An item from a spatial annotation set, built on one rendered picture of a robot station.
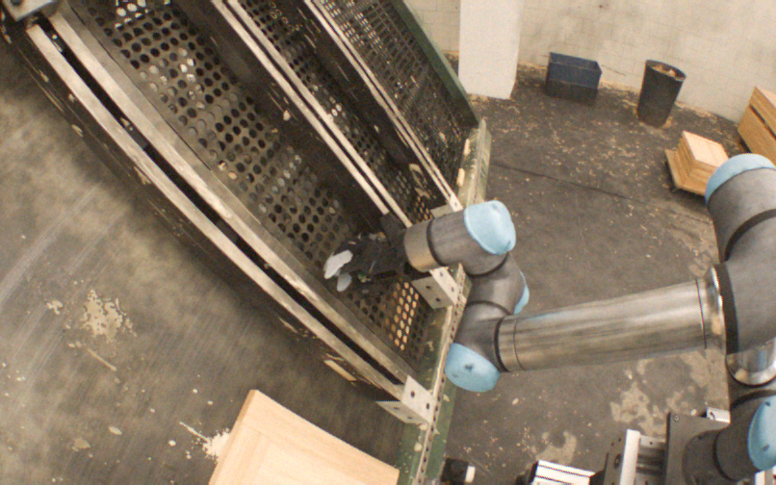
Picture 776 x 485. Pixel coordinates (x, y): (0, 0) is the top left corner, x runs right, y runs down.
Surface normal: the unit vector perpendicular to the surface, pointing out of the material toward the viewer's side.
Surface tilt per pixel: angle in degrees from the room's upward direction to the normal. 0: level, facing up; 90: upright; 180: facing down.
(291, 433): 58
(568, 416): 0
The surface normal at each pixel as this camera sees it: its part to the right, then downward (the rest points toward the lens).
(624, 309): -0.63, -0.65
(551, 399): -0.05, -0.69
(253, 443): 0.79, -0.24
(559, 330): -0.72, -0.33
